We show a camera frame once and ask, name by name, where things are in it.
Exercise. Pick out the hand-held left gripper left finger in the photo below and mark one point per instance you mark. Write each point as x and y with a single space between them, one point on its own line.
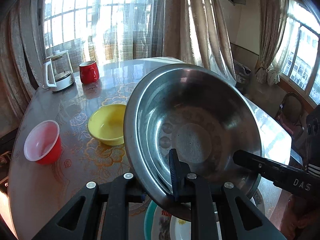
125 192

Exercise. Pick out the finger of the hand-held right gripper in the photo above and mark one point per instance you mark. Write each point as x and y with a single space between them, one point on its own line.
252 162

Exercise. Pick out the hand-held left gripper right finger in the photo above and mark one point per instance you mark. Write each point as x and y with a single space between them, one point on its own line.
175 175

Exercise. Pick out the teal plastic plate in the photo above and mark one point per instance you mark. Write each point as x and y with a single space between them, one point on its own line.
147 220

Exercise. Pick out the large patterned plate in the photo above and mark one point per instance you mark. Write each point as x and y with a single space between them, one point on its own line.
162 227

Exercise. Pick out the yellow plastic bowl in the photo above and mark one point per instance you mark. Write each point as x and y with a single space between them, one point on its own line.
107 127

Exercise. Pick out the stainless steel bowl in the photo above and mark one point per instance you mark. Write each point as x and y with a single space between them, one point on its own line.
195 110

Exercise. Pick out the red plastic bowl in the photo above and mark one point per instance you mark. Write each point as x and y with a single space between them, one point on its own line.
42 142

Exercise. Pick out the person's right forearm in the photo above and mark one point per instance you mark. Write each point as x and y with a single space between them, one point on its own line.
315 171

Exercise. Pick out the person's right hand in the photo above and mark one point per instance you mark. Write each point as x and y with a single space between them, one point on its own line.
302 217

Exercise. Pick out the round-back metal chair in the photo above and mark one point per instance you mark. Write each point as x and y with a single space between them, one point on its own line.
291 110

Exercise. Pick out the tied beige curtain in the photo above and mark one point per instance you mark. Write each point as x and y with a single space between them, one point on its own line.
272 42

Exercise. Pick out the red mug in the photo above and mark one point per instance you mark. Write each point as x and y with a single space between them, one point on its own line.
88 73

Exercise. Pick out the white glass electric kettle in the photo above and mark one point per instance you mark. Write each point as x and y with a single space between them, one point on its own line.
60 77

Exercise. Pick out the beige velvet curtain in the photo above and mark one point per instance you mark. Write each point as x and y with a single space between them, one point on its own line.
195 25
15 67

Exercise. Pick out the sheer white curtain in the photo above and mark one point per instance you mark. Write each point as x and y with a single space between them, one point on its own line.
100 17

